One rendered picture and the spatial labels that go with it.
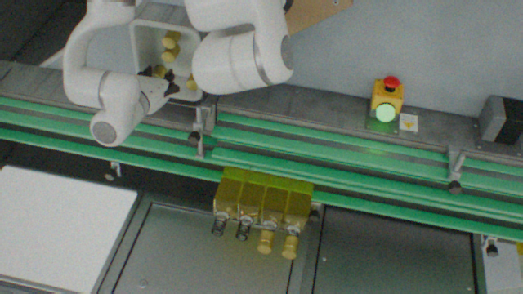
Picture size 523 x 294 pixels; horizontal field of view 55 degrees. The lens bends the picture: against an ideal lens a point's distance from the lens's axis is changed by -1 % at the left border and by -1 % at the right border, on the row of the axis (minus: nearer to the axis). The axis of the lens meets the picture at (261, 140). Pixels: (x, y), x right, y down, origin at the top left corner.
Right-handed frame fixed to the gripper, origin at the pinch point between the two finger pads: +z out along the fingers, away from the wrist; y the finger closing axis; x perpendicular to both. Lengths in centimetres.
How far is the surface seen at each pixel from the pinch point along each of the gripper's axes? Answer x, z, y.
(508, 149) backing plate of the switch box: -8, 6, 85
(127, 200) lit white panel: -36.5, -4.4, -8.1
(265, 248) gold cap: -28.8, -20.8, 32.7
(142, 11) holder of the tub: 13.4, 5.3, -5.6
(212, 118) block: -11.2, 3.2, 13.0
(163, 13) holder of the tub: 13.4, 6.0, -0.8
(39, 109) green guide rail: -16.6, 2.6, -35.5
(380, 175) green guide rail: -18, 1, 57
